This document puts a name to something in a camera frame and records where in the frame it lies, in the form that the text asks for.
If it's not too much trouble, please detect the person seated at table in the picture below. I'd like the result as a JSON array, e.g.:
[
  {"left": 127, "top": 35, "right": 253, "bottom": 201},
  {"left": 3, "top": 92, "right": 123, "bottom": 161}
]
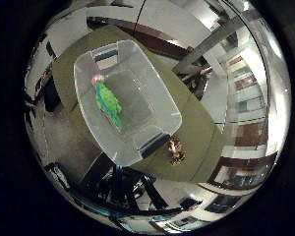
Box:
[{"left": 181, "top": 65, "right": 214, "bottom": 101}]

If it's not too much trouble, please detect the grey metal pole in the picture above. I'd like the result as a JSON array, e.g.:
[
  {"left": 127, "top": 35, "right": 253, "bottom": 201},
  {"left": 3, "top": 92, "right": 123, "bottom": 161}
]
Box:
[{"left": 171, "top": 16, "right": 254, "bottom": 76}]

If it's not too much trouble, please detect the tiger striped plush toy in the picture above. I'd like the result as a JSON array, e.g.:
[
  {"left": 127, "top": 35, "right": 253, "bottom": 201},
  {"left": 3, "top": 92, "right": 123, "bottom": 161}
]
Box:
[{"left": 167, "top": 135, "right": 187, "bottom": 166}]

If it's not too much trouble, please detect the black metal stand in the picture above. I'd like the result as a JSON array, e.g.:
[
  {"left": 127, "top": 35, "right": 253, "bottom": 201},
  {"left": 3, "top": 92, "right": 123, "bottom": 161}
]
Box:
[{"left": 78, "top": 151, "right": 175, "bottom": 218}]

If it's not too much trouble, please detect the thin black hanging cable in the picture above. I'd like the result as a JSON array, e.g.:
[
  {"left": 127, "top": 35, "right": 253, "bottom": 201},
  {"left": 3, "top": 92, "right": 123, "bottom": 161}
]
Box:
[{"left": 133, "top": 0, "right": 148, "bottom": 33}]

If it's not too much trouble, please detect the clear plastic container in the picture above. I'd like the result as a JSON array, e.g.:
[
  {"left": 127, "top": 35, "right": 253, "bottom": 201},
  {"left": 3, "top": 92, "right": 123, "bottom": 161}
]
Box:
[{"left": 73, "top": 38, "right": 183, "bottom": 167}]

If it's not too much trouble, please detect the green plush toy pink head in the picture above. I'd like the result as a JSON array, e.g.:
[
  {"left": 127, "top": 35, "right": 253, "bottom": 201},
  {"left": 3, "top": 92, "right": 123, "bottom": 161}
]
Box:
[{"left": 91, "top": 73, "right": 123, "bottom": 129}]

